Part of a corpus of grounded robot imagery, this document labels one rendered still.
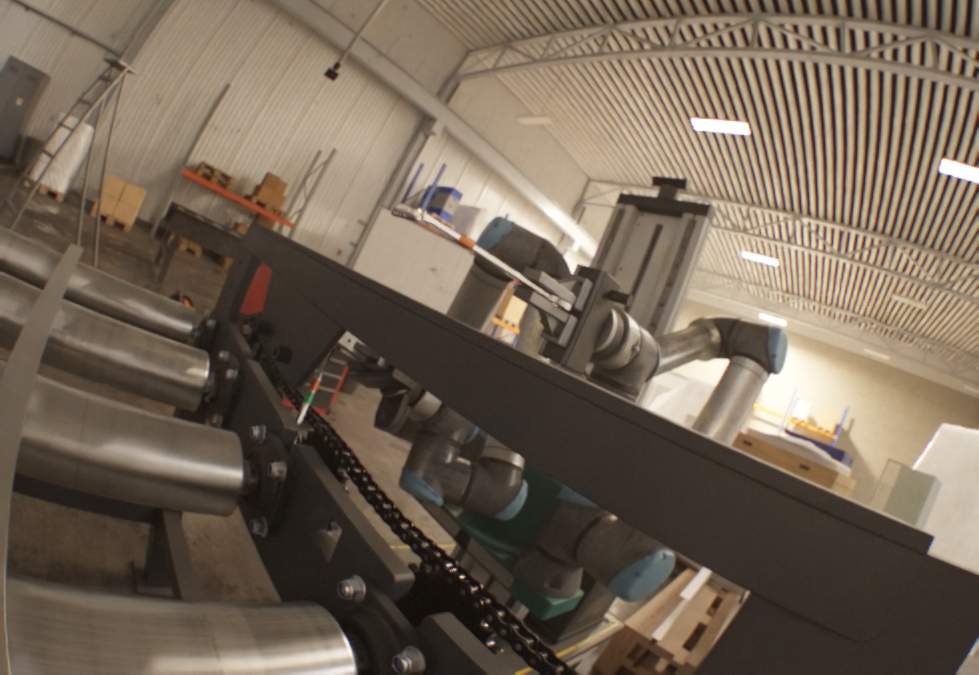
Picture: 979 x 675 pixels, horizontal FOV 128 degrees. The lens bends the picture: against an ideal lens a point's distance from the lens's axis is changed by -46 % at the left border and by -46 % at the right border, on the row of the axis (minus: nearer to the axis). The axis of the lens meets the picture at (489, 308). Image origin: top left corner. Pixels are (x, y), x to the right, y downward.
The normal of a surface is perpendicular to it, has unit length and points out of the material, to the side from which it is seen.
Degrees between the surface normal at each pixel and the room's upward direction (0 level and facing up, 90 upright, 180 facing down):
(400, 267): 90
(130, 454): 59
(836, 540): 90
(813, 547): 90
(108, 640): 14
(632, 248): 90
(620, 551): 71
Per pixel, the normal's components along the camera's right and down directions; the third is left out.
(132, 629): 0.45, -0.89
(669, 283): -0.66, -0.34
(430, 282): 0.35, 0.11
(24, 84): 0.66, 0.27
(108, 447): 0.79, -0.23
